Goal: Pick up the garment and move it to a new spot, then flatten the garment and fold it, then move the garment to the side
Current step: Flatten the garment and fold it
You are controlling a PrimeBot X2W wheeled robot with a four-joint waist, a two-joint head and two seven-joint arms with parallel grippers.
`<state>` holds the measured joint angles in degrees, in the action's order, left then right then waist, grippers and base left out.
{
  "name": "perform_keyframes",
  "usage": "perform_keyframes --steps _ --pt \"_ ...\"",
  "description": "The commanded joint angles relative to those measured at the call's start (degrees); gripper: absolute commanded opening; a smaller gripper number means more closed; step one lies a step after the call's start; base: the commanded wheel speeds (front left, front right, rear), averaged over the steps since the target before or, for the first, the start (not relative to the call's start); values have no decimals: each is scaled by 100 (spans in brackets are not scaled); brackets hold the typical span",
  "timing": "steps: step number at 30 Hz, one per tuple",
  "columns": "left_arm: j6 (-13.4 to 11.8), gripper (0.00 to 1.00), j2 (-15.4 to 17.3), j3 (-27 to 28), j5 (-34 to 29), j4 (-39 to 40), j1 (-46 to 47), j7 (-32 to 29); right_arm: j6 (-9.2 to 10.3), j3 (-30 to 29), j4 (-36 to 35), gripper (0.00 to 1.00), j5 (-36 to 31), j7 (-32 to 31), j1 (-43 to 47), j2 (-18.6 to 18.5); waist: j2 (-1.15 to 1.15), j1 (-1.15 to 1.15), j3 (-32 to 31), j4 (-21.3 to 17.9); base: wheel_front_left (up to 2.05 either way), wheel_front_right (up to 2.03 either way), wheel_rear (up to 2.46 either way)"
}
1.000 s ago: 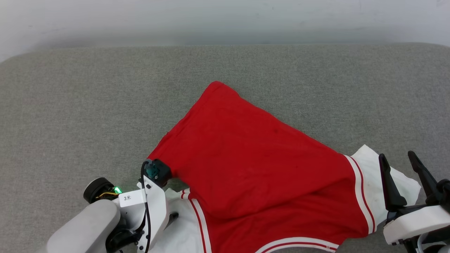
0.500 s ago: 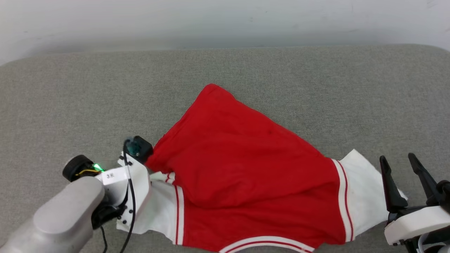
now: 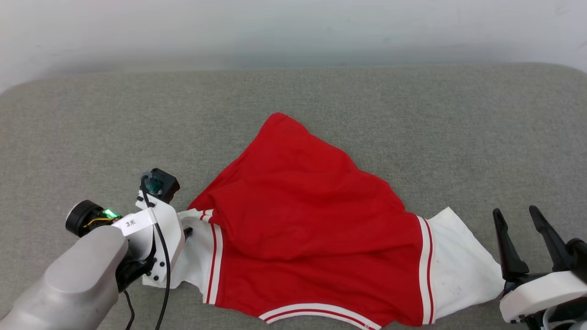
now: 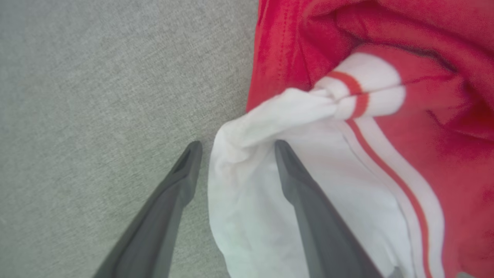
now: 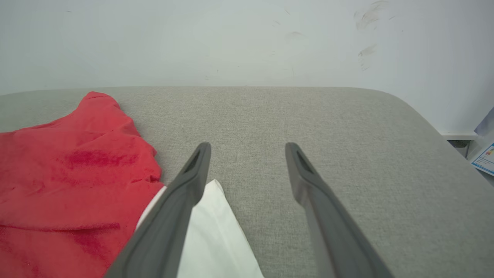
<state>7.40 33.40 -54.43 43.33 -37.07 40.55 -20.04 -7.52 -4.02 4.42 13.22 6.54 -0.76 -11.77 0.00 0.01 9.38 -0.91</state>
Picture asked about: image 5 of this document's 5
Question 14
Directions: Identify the red white basketball jersey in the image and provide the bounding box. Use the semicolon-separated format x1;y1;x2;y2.
0;92;265;278

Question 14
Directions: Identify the blue bordered paper sheet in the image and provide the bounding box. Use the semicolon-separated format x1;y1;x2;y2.
471;143;494;176

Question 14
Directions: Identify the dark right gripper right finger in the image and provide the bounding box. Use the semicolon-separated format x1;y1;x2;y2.
285;142;394;278

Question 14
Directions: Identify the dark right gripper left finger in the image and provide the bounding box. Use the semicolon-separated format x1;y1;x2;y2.
104;142;211;278

